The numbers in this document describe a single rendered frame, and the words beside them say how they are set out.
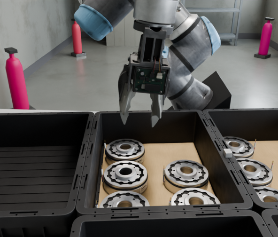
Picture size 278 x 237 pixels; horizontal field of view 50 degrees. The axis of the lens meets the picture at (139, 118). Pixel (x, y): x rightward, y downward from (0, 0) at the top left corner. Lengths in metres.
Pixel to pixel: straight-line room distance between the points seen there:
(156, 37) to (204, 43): 0.50
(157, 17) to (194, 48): 0.49
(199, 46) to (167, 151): 0.36
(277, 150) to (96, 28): 0.60
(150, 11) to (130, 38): 5.40
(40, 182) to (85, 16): 0.40
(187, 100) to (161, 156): 0.27
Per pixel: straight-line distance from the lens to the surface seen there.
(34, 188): 0.75
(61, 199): 0.71
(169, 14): 0.53
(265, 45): 5.42
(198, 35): 0.99
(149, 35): 0.51
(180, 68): 0.99
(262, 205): 0.56
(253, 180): 0.74
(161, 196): 0.69
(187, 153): 0.84
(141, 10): 0.53
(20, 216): 0.54
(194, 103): 1.02
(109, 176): 0.70
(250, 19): 6.96
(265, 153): 0.90
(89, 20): 0.61
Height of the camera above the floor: 1.28
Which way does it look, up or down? 26 degrees down
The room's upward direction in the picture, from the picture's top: straight up
